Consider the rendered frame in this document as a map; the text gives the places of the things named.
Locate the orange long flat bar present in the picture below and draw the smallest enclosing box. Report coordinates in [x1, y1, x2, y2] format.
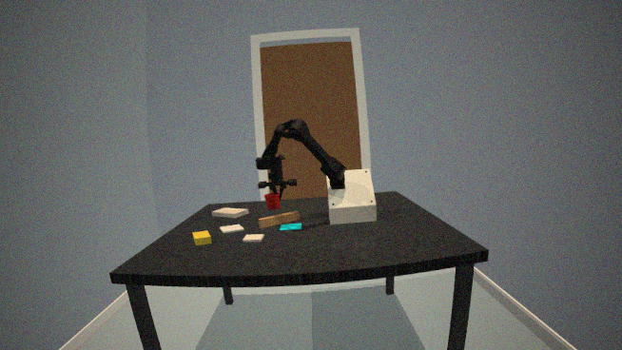
[259, 211, 300, 229]

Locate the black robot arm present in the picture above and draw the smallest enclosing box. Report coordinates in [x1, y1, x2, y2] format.
[256, 119, 346, 190]

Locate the red cup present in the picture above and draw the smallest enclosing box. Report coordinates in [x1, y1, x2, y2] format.
[265, 193, 280, 210]

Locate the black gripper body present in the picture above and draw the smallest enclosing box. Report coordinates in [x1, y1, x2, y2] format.
[259, 169, 297, 188]

